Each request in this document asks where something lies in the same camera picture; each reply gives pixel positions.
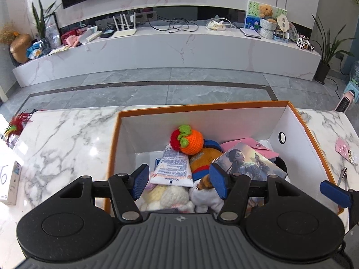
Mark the green plant in glass vase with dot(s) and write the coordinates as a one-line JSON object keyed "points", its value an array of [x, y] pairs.
{"points": [[42, 19]]}

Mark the white router with antennas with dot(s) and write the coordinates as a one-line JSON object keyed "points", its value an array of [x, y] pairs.
{"points": [[124, 32]]}

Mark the pink small items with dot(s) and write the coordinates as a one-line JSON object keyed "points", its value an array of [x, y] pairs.
{"points": [[70, 37]]}

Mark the round paper fan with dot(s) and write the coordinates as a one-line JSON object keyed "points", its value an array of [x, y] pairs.
{"points": [[282, 23]]}

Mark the pale yellow crochet toy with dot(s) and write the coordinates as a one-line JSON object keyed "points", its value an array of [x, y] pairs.
{"points": [[155, 194]]}

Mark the white pink crochet rabbit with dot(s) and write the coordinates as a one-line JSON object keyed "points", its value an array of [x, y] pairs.
{"points": [[175, 199]]}

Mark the teddy bear in basket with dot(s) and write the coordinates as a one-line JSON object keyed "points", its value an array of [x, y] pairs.
{"points": [[267, 29]]}

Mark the metal nail clipper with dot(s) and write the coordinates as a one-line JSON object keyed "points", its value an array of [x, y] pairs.
{"points": [[342, 176]]}

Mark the small blue green stool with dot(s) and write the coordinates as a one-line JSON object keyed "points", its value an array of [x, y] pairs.
{"points": [[354, 92]]}

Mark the dark illustrated card box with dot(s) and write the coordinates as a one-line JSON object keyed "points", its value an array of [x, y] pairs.
{"points": [[246, 162]]}

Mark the white product box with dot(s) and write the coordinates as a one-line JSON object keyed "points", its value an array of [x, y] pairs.
{"points": [[9, 182]]}

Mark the large blue water bottle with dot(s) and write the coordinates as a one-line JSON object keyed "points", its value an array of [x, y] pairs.
{"points": [[355, 71]]}

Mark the white oblong case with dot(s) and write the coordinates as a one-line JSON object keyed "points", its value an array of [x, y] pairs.
{"points": [[89, 36]]}

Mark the cow pattern toy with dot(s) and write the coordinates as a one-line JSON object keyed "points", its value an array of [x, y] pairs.
{"points": [[304, 42]]}

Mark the pink snap wallet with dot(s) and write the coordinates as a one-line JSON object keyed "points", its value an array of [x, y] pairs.
{"points": [[252, 142]]}

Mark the pink space heater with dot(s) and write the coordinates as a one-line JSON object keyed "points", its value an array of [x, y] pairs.
{"points": [[345, 102]]}

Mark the orange crochet fruit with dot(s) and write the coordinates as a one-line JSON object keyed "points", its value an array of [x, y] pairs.
{"points": [[193, 143]]}

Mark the white marble tv stand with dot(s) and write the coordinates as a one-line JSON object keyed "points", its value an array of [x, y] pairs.
{"points": [[168, 53]]}

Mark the brown doll white blue outfit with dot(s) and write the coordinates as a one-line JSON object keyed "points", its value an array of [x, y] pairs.
{"points": [[206, 157]]}

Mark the potted plant black pot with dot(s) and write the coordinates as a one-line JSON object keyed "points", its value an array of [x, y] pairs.
{"points": [[322, 71]]}

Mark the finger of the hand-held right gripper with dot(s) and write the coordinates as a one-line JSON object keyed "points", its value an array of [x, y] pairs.
{"points": [[335, 193]]}

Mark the blue snack bag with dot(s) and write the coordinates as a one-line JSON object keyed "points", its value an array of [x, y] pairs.
{"points": [[39, 50]]}

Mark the brown teddy bear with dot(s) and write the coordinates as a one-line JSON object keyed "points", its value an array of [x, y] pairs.
{"points": [[266, 11]]}

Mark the grey laptop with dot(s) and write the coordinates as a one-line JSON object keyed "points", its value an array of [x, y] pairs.
{"points": [[249, 32]]}

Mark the green blue flower painting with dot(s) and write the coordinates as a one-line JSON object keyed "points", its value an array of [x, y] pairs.
{"points": [[252, 14]]}

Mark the orange cardboard box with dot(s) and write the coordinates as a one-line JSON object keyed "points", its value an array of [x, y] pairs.
{"points": [[202, 123]]}

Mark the paper sheets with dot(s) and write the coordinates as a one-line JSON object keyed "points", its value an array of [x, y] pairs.
{"points": [[60, 50]]}

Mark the black picture frame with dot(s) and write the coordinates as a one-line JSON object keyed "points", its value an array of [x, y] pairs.
{"points": [[53, 33]]}

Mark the small black device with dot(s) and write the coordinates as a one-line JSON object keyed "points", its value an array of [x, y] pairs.
{"points": [[107, 34]]}

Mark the pink printed card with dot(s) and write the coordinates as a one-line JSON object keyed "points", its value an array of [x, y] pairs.
{"points": [[345, 148]]}

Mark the decorative plate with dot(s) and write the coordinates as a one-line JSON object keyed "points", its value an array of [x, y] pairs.
{"points": [[292, 32]]}

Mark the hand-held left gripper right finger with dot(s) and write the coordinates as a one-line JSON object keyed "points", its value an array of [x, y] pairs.
{"points": [[218, 179]]}

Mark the gold vase dried flowers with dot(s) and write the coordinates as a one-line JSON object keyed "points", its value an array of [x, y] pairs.
{"points": [[21, 49]]}

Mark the red feather toy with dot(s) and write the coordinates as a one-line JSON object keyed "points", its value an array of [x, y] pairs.
{"points": [[16, 124]]}

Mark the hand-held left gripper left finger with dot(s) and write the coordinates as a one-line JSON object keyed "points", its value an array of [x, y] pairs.
{"points": [[141, 180]]}

